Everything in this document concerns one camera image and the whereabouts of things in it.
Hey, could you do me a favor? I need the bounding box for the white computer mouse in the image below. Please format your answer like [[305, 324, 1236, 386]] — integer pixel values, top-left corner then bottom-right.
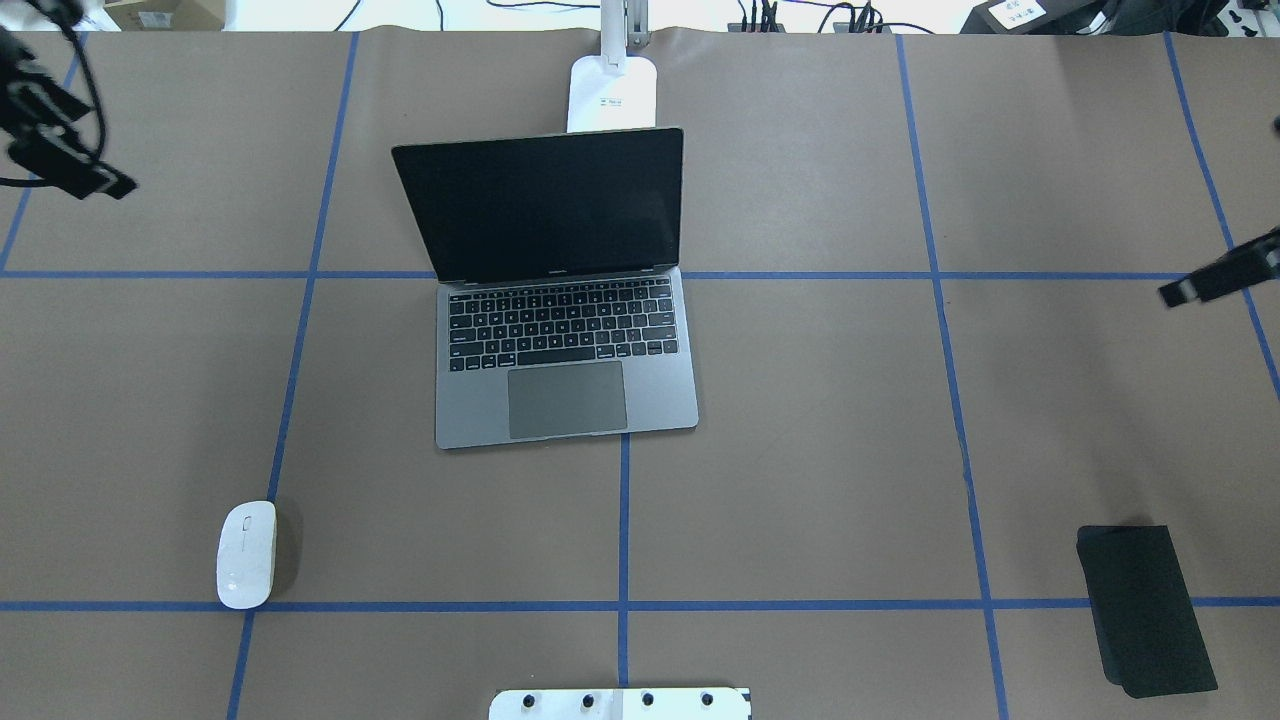
[[215, 500, 278, 610]]

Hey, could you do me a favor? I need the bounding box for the white desk lamp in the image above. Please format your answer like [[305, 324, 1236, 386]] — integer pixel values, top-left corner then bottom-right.
[[566, 1, 657, 133]]

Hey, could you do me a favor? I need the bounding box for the brown cardboard box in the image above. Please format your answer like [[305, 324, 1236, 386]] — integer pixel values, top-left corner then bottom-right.
[[104, 0, 227, 31]]

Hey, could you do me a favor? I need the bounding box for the grey laptop computer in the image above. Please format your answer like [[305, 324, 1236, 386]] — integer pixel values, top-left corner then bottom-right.
[[390, 127, 700, 450]]

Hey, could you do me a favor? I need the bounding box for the black folded mouse pad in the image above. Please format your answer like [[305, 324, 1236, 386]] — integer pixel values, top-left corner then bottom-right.
[[1075, 525, 1219, 700]]

